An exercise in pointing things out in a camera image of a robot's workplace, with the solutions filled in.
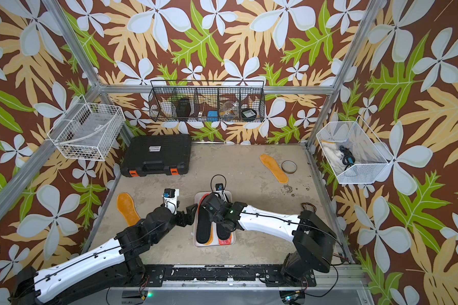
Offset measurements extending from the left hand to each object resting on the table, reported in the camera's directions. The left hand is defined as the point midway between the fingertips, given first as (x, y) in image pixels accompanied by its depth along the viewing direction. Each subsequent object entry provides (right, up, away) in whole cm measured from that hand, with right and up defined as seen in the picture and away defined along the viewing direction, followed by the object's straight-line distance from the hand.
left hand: (190, 202), depth 77 cm
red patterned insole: (+14, -18, +5) cm, 24 cm away
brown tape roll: (+51, +14, +32) cm, 62 cm away
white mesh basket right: (+70, +22, +4) cm, 73 cm away
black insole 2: (+13, -15, +6) cm, 20 cm away
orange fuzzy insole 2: (+42, +14, +32) cm, 55 cm away
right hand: (+9, -4, +7) cm, 12 cm away
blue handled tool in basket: (+65, +18, +1) cm, 68 cm away
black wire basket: (+3, +48, +19) cm, 52 cm away
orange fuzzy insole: (-36, -5, +17) cm, 40 cm away
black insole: (+5, -12, +8) cm, 15 cm away
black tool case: (-26, +21, +31) cm, 46 cm away
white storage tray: (+9, -12, +9) cm, 18 cm away
